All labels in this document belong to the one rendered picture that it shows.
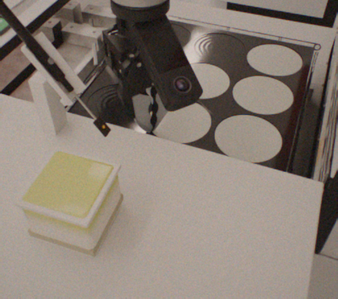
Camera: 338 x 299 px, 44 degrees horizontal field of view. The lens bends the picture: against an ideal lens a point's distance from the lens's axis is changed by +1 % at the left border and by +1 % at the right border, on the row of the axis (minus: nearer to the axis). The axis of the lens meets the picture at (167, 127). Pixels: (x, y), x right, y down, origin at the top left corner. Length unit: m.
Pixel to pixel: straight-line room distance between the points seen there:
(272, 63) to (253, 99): 0.12
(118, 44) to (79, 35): 0.31
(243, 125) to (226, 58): 0.18
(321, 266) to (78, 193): 0.39
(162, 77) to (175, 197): 0.14
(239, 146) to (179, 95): 0.18
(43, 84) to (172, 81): 0.15
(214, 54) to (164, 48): 0.31
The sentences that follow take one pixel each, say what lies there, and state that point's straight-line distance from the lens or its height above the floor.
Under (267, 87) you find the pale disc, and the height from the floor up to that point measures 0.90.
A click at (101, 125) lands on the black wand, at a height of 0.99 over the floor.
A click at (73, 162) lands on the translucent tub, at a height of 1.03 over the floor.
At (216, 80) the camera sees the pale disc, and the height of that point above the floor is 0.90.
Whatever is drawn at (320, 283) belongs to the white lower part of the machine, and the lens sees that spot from 0.70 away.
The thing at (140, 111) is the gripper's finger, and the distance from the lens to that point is 0.58.
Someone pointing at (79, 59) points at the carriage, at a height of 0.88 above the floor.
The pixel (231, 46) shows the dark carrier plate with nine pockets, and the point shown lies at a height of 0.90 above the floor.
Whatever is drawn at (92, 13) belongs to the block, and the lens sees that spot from 0.92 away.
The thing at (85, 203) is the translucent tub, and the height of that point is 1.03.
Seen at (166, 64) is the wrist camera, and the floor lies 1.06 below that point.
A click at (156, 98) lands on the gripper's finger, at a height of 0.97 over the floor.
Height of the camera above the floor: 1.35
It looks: 44 degrees down
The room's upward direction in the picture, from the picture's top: straight up
